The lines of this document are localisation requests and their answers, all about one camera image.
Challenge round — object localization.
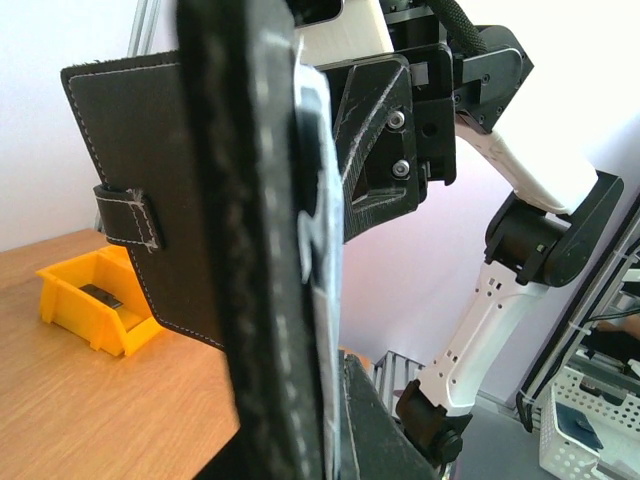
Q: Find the grey slotted cable duct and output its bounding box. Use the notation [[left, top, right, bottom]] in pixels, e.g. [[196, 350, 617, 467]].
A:
[[370, 350, 424, 412]]

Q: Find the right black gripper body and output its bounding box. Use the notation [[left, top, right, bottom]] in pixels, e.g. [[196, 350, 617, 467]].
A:
[[320, 43, 455, 241]]

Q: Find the white perforated basket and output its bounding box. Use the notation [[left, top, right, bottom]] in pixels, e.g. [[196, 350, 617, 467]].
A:
[[538, 367, 639, 479]]

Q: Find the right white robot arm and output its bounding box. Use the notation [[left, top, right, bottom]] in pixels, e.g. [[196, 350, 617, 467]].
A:
[[311, 1, 623, 467]]

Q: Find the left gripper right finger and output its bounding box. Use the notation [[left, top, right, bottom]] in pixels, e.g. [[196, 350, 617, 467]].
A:
[[339, 352, 438, 480]]

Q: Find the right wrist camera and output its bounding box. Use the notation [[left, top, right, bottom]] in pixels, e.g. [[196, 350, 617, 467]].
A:
[[295, 0, 394, 67]]

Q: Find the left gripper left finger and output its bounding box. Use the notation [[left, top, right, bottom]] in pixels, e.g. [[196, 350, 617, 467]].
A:
[[176, 1, 325, 479]]

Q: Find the aluminium rail frame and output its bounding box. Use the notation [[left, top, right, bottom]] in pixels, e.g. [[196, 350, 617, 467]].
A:
[[127, 0, 162, 57]]

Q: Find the green card in bin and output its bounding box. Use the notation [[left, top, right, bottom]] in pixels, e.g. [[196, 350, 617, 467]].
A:
[[80, 284, 123, 309]]

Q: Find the left yellow bin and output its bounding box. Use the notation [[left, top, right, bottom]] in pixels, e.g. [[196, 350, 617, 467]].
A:
[[37, 246, 163, 357]]

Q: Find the black leather card holder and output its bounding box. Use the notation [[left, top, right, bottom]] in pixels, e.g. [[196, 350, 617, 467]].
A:
[[59, 49, 346, 480]]

